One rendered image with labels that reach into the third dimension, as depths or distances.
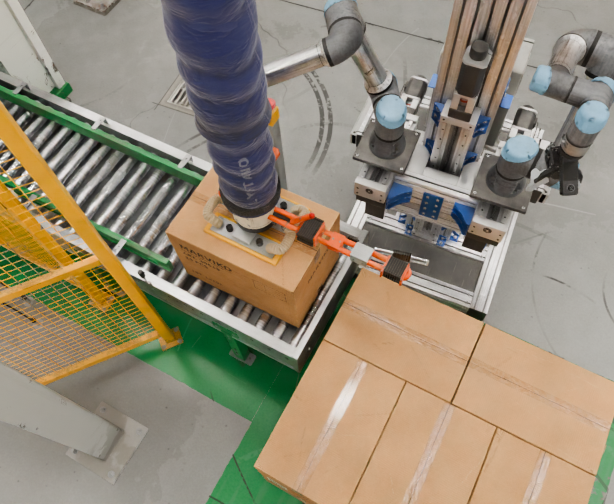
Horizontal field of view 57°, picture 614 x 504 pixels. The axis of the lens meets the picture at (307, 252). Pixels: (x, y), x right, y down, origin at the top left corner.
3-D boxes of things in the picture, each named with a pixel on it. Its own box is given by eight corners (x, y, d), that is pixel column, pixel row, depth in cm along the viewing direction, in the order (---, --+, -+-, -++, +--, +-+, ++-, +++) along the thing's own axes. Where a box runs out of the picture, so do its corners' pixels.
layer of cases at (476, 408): (264, 477, 264) (253, 466, 228) (359, 299, 302) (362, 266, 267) (515, 625, 234) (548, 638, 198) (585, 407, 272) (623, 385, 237)
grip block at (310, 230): (294, 239, 217) (293, 232, 212) (307, 220, 221) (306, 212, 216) (314, 248, 215) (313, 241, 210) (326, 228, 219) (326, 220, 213)
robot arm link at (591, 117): (616, 103, 148) (606, 126, 145) (598, 130, 158) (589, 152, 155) (586, 92, 150) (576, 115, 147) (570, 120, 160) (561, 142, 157)
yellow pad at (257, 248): (203, 232, 232) (201, 226, 227) (217, 213, 236) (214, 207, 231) (275, 267, 223) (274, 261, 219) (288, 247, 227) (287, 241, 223)
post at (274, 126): (277, 224, 342) (258, 111, 253) (283, 216, 345) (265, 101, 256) (287, 229, 340) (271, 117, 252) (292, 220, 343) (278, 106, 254)
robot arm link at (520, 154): (502, 149, 222) (512, 126, 210) (536, 162, 218) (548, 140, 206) (491, 172, 217) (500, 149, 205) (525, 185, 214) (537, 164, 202)
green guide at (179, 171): (-13, 91, 326) (-22, 80, 318) (-1, 79, 330) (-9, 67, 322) (223, 198, 286) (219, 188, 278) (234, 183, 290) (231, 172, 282)
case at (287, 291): (186, 273, 268) (164, 231, 233) (231, 208, 284) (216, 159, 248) (299, 328, 253) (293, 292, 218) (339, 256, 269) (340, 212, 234)
